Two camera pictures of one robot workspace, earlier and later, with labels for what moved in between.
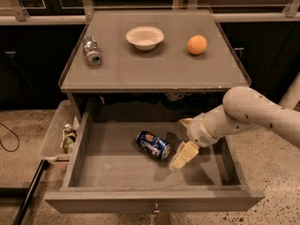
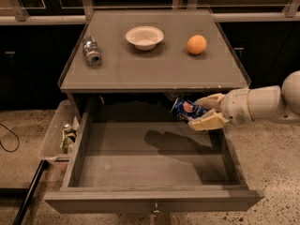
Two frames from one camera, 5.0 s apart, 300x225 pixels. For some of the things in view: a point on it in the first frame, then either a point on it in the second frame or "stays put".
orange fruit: [197, 45] stays put
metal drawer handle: [157, 208] stays put
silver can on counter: [90, 48] stays put
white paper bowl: [144, 37] stays put
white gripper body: [197, 131] -> [235, 105]
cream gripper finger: [186, 152] -> [212, 120]
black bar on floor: [33, 186] stays put
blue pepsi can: [153, 144] -> [184, 110]
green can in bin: [67, 138] stays put
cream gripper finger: [186, 122] -> [212, 101]
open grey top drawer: [124, 168] stays put
